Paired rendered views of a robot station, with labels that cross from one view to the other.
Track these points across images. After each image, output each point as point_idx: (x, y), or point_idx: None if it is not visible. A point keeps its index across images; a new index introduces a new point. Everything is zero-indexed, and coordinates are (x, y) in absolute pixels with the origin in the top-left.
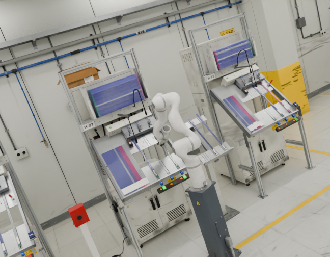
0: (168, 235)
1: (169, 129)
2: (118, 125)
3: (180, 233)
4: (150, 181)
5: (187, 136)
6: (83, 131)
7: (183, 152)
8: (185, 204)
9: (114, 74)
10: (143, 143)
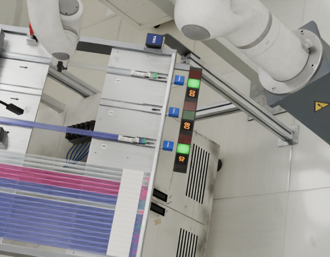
0: (223, 228)
1: (76, 1)
2: None
3: (243, 202)
4: (141, 166)
5: None
6: None
7: (228, 15)
8: (197, 141)
9: None
10: (20, 101)
